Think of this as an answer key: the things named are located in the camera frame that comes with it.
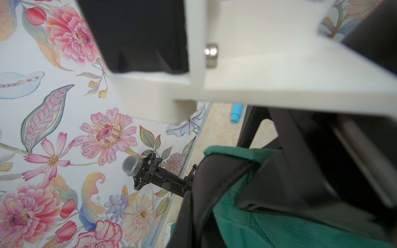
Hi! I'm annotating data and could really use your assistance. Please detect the green trousers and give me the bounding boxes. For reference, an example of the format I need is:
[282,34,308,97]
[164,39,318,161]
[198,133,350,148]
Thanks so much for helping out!
[170,145,395,248]

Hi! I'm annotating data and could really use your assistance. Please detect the blue cylindrical tube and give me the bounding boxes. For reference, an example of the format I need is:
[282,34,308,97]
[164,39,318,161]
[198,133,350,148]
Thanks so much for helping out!
[230,103,244,124]

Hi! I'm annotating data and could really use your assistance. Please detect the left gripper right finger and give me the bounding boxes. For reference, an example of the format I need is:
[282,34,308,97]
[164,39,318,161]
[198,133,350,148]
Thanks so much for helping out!
[342,0,397,74]

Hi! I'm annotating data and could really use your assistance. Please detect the black microphone on tripod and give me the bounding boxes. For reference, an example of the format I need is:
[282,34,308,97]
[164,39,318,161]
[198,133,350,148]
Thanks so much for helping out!
[122,152,197,197]

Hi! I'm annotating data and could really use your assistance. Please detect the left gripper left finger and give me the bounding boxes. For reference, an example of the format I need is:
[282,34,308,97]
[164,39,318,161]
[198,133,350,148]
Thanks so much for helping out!
[78,0,189,74]

